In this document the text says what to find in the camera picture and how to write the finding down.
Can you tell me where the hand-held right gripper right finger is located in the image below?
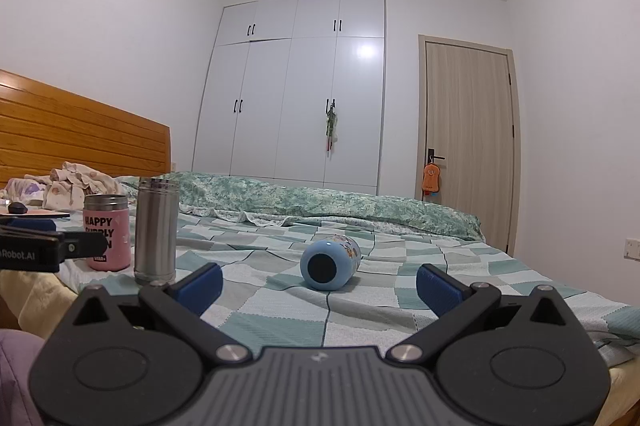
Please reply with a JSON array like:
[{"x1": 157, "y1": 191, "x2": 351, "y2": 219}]
[{"x1": 389, "y1": 263, "x2": 584, "y2": 363}]

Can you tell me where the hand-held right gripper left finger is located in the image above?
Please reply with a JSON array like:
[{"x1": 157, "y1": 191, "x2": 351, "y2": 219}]
[{"x1": 59, "y1": 263, "x2": 253, "y2": 363}]

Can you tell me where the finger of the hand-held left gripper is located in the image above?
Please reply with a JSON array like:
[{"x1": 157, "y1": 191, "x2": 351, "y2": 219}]
[
  {"x1": 0, "y1": 217, "x2": 57, "y2": 232},
  {"x1": 56, "y1": 231, "x2": 109, "y2": 259}
]

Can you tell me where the blue cartoon print cup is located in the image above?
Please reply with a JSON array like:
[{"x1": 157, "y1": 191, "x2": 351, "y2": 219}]
[{"x1": 300, "y1": 235, "x2": 362, "y2": 292}]

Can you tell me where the pink steel-lidded cup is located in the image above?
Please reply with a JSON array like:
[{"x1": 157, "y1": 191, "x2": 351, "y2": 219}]
[{"x1": 82, "y1": 194, "x2": 131, "y2": 272}]

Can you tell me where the flat white book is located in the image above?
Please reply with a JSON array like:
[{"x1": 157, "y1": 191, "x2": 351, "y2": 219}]
[{"x1": 0, "y1": 205, "x2": 72, "y2": 220}]

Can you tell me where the pile of printed clothes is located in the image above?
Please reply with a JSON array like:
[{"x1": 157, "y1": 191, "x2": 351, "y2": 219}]
[{"x1": 0, "y1": 161, "x2": 137, "y2": 212}]

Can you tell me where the stainless steel thermos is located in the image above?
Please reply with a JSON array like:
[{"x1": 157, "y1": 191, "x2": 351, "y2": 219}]
[{"x1": 133, "y1": 177, "x2": 181, "y2": 286}]

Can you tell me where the checked bed sheet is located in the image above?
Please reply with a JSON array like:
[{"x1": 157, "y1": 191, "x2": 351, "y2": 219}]
[{"x1": 50, "y1": 205, "x2": 640, "y2": 369}]

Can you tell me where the wooden headboard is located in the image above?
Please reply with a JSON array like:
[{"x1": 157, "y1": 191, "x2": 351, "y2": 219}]
[{"x1": 0, "y1": 69, "x2": 172, "y2": 195}]

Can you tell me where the orange hanging toy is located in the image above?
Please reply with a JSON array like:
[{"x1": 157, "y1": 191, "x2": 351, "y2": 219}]
[{"x1": 421, "y1": 162, "x2": 442, "y2": 196}]

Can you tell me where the purple cloth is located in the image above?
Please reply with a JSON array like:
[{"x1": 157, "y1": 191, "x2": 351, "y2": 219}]
[{"x1": 0, "y1": 328, "x2": 47, "y2": 426}]

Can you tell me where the green floral quilt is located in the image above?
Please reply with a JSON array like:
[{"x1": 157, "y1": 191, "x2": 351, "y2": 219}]
[{"x1": 114, "y1": 171, "x2": 487, "y2": 243}]

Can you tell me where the beige wooden door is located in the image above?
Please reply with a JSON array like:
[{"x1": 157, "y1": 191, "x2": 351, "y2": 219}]
[{"x1": 417, "y1": 33, "x2": 522, "y2": 258}]

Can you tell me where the green hanging ornament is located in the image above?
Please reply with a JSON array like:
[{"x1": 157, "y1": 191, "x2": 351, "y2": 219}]
[{"x1": 323, "y1": 98, "x2": 341, "y2": 155}]

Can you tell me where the white wardrobe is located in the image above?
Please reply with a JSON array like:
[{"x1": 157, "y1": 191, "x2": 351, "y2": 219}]
[{"x1": 192, "y1": 0, "x2": 387, "y2": 197}]

